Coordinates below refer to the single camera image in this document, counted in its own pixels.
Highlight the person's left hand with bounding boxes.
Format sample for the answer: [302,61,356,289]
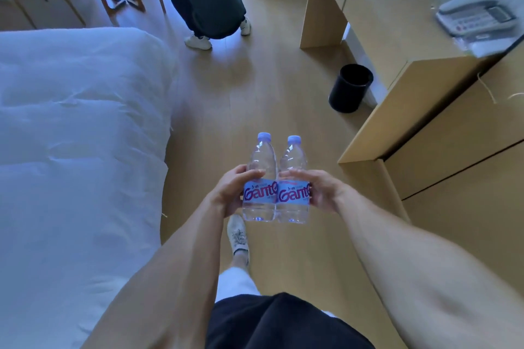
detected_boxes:
[211,164,266,219]

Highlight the person's right hand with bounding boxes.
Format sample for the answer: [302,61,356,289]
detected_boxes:
[278,169,349,214]

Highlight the blue-cap water bottle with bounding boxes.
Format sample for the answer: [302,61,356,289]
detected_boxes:
[241,131,278,222]
[276,135,312,225]

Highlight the person's right forearm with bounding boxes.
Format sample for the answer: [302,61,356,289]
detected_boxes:
[337,189,524,349]

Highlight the person's left forearm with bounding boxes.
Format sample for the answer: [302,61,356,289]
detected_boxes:
[81,197,230,349]

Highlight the person's white left shoe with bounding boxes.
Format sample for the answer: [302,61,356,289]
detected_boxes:
[227,214,251,266]

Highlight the person's left leg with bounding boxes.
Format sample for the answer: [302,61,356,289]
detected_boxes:
[229,252,249,274]

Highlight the light denim shorts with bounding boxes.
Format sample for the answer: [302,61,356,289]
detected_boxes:
[215,267,336,319]

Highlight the black bin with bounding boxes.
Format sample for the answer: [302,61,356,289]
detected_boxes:
[328,63,374,114]

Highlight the black t-shirt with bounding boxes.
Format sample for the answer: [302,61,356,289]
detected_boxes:
[204,292,376,349]

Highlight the white bed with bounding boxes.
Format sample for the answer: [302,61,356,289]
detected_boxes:
[0,27,181,349]

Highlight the grey desk telephone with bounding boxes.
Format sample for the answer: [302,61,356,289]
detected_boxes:
[435,0,519,39]

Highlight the thin white cable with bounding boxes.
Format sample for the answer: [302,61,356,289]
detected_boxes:
[477,73,524,105]

